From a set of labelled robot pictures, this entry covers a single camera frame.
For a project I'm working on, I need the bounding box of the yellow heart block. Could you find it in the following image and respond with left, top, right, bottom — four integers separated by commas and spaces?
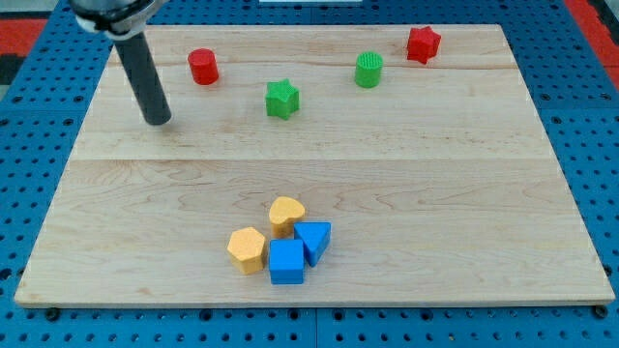
269, 196, 306, 239

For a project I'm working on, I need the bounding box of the green star block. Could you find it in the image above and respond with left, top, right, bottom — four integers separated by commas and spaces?
265, 78, 300, 120

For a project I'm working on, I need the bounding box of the red star block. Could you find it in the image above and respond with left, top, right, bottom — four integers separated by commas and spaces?
407, 26, 441, 65

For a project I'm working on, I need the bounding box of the blue triangle block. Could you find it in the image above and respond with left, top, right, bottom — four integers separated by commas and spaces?
293, 221, 332, 267

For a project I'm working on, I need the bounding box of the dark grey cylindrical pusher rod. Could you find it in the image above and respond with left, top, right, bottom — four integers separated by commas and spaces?
114, 33, 171, 126

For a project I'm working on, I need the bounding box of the red cylinder block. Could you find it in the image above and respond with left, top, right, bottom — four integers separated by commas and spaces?
188, 48, 220, 85

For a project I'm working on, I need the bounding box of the yellow hexagon block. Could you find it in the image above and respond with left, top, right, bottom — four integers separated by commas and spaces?
226, 227, 267, 275

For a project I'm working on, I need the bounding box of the light wooden board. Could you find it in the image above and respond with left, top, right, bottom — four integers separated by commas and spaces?
15, 24, 615, 308

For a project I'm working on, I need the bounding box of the green cylinder block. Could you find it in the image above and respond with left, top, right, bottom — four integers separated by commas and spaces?
354, 51, 383, 88

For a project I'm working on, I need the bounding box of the blue cube block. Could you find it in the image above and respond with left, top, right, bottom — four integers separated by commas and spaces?
269, 239, 305, 285

